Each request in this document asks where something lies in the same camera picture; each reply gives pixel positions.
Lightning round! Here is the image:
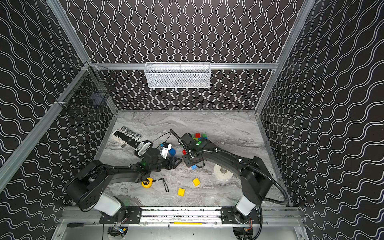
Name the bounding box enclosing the yellow small lego brick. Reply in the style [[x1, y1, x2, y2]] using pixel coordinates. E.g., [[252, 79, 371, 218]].
[[193, 178, 201, 187]]

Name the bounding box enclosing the yellow lego brick front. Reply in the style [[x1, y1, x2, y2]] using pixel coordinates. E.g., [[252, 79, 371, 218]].
[[178, 188, 185, 197]]

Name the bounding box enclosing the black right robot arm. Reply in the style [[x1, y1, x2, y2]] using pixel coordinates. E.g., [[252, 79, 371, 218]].
[[170, 129, 289, 217]]

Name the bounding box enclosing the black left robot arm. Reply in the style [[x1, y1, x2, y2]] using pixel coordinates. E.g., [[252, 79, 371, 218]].
[[65, 148, 183, 221]]

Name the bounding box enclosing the yellow tape measure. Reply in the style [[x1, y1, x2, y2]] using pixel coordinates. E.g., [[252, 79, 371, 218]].
[[141, 178, 154, 189]]

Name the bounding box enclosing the white tape roll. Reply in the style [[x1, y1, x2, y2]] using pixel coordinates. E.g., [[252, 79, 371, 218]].
[[214, 165, 233, 181]]

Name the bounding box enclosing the black socket set holder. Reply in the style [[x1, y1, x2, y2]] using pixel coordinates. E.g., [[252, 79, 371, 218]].
[[112, 127, 153, 158]]

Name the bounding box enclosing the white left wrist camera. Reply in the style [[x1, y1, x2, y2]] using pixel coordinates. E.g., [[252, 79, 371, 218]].
[[161, 142, 172, 160]]

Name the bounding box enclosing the white wire mesh basket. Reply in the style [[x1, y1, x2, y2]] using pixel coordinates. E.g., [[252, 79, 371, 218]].
[[144, 62, 212, 89]]

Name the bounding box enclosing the black wire mesh basket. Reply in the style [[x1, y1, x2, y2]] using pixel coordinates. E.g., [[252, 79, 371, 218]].
[[59, 62, 118, 122]]

